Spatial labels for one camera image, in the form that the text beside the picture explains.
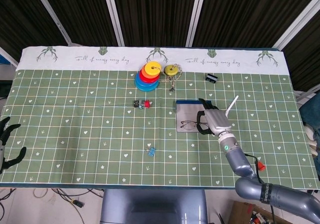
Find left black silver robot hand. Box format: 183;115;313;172
0;116;27;174

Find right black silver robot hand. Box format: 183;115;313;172
195;98;233;136

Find wire-frame eyeglasses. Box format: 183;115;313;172
179;120;211;132

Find black and silver rectangular block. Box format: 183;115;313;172
205;73;219;84

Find brown cardboard box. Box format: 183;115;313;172
228;200;278;224

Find white plastic strip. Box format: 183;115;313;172
224;95;240;117

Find green grid tablecloth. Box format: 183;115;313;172
0;46;320;189

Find black floor power adapter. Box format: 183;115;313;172
69;198;85;208

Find blue chair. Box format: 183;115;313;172
299;92;320;157

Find grey-blue robot body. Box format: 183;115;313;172
99;188;208;224

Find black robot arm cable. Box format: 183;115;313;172
243;153;277;224

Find olive yellow toy ring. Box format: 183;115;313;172
163;64;178;76

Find black floor cables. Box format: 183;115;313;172
0;187;105;224

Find light blue toy ring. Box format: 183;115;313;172
134;80;160;92

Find red toy ring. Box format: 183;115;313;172
138;71;159;83

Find dark blue toy ring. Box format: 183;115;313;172
134;73;160;88

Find orange toy ring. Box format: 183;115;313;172
140;66;161;79

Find white aluminium partition post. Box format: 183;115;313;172
185;0;210;47
272;0;320;51
29;0;74;47
101;0;125;47

